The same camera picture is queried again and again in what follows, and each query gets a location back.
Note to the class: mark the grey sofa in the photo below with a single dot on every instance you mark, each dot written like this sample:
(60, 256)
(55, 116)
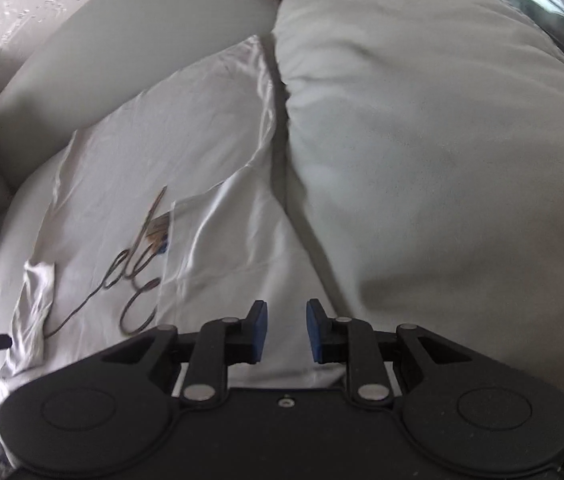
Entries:
(436, 160)

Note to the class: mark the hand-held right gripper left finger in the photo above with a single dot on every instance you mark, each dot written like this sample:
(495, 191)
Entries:
(260, 332)

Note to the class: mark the light grey pants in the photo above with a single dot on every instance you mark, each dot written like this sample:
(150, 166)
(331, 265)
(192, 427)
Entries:
(162, 135)

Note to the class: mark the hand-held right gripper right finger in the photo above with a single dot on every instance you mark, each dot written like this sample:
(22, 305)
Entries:
(314, 332)

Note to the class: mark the brown garment tag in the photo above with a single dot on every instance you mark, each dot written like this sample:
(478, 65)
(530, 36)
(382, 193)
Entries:
(158, 227)

